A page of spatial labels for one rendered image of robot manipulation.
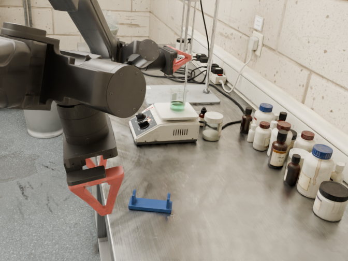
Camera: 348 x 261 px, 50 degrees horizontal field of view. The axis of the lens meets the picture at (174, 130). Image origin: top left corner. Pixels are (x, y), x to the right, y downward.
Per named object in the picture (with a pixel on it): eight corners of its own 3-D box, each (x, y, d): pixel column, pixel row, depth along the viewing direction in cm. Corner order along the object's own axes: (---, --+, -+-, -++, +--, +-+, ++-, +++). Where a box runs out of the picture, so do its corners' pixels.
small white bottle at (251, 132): (255, 143, 120) (258, 126, 117) (248, 143, 119) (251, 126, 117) (252, 139, 122) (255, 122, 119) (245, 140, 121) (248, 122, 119)
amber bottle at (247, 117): (241, 134, 125) (245, 110, 121) (238, 129, 128) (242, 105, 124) (251, 134, 125) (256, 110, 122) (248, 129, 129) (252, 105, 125)
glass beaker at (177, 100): (164, 111, 116) (167, 86, 112) (174, 106, 120) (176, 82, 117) (181, 116, 113) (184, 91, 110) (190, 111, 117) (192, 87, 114)
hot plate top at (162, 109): (161, 120, 111) (161, 118, 110) (153, 105, 121) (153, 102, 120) (199, 119, 114) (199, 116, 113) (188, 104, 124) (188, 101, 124)
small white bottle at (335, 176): (338, 190, 99) (348, 162, 95) (337, 197, 96) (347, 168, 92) (325, 186, 100) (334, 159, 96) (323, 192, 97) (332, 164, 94)
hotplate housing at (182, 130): (135, 146, 112) (136, 122, 108) (128, 127, 123) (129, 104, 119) (204, 142, 117) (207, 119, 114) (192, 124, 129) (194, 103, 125)
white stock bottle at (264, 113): (273, 137, 124) (280, 106, 119) (263, 143, 120) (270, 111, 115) (257, 130, 128) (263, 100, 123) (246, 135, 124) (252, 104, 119)
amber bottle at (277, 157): (265, 161, 110) (272, 128, 105) (279, 161, 111) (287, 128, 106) (271, 169, 106) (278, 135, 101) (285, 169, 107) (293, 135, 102)
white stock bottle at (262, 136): (252, 150, 115) (258, 125, 111) (251, 143, 119) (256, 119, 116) (268, 152, 115) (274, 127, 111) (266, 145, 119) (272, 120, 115)
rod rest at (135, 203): (128, 208, 85) (128, 196, 83) (130, 200, 88) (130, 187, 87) (171, 213, 85) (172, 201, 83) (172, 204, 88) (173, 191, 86)
